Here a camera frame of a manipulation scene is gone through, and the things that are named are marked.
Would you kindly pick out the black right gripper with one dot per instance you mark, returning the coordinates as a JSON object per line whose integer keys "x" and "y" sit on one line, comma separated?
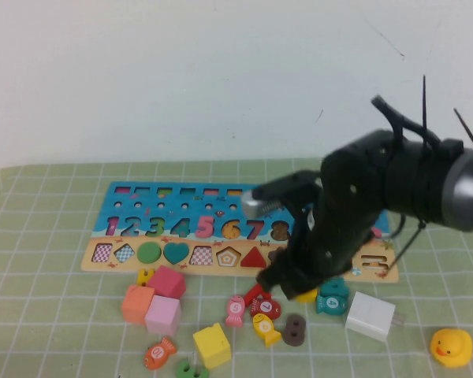
{"x": 339, "y": 220}

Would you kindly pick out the white charger plug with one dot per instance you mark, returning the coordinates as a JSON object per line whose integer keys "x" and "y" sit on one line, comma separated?
{"x": 368, "y": 317}

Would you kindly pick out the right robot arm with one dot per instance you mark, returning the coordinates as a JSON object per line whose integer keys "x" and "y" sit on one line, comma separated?
{"x": 461, "y": 189}

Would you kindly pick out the yellow pentagon piece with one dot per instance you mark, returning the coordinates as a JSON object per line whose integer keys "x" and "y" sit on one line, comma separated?
{"x": 308, "y": 296}

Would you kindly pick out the red number seven piece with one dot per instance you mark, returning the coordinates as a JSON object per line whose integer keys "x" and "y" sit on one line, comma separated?
{"x": 254, "y": 293}

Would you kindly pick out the red triangle piece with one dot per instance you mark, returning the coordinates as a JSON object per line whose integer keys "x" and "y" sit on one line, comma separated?
{"x": 255, "y": 258}

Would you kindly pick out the brown number eight piece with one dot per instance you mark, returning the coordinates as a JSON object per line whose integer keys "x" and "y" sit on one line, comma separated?
{"x": 288, "y": 332}

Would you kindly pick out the teal number four piece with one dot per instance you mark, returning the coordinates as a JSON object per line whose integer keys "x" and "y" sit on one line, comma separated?
{"x": 337, "y": 286}

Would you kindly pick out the pink number five piece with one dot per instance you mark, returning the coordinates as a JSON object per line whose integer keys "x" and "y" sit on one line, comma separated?
{"x": 205, "y": 227}

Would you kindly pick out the pink greater-than sign piece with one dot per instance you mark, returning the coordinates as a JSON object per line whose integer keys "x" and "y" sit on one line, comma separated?
{"x": 376, "y": 232}

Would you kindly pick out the teal heart piece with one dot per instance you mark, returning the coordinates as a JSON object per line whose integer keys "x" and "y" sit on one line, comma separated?
{"x": 176, "y": 252}

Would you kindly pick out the blue and tan puzzle board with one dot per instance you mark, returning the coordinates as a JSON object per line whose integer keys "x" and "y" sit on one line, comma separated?
{"x": 181, "y": 204}

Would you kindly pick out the green circle piece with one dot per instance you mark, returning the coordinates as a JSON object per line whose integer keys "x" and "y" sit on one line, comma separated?
{"x": 149, "y": 252}

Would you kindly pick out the green number three piece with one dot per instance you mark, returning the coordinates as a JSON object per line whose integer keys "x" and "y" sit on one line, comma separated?
{"x": 156, "y": 227}

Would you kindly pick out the red fish numbered seven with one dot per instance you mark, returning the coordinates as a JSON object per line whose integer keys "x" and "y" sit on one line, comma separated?
{"x": 266, "y": 308}

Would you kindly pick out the yellow fish numbered six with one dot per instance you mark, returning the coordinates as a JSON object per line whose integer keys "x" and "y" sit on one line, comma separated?
{"x": 265, "y": 327}

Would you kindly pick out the teal fish numbered four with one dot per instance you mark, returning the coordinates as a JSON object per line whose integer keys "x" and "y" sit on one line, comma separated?
{"x": 331, "y": 304}

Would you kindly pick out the pink fish numbered five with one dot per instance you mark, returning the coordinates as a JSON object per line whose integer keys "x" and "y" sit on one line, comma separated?
{"x": 235, "y": 311}

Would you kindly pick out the yellow wooden cube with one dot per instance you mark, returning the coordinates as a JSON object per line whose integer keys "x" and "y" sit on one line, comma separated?
{"x": 212, "y": 345}

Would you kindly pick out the magenta wooden cube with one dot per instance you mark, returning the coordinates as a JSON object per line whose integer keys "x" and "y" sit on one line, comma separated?
{"x": 167, "y": 280}

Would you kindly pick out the light pink wooden cube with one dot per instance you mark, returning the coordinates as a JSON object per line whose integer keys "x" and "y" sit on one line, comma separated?
{"x": 163, "y": 317}

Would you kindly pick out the black zip tie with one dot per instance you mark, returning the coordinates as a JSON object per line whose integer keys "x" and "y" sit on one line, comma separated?
{"x": 471, "y": 134}
{"x": 410, "y": 244}
{"x": 425, "y": 102}

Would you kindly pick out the orange fish numbered ten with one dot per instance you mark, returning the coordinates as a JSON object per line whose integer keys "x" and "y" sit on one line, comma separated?
{"x": 159, "y": 352}

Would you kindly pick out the orange wooden cube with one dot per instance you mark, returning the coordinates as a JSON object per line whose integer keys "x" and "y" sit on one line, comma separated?
{"x": 136, "y": 305}

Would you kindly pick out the yellow rubber duck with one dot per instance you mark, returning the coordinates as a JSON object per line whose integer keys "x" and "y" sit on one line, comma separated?
{"x": 451, "y": 346}

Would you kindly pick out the green checked tablecloth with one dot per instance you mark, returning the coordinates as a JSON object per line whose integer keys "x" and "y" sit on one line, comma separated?
{"x": 43, "y": 236}

